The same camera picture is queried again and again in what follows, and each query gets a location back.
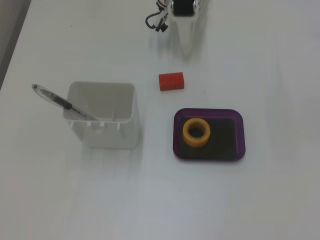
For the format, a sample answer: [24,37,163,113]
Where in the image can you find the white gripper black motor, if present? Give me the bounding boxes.
[167,0,202,57]

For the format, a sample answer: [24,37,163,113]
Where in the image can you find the yellow tape roll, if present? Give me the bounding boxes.
[182,118,212,148]

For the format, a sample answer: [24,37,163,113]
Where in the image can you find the white plastic box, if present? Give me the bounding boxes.
[62,81,140,150]

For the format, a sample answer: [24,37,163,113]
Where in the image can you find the red rectangular block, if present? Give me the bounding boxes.
[158,71,186,92]

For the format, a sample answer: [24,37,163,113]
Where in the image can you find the purple rectangular tray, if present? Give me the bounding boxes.
[171,107,246,163]

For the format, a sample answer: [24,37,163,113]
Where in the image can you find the clear black ballpoint pen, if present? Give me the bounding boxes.
[31,83,99,121]

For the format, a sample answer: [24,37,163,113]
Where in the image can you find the black looped cable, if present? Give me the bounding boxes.
[144,10,169,33]

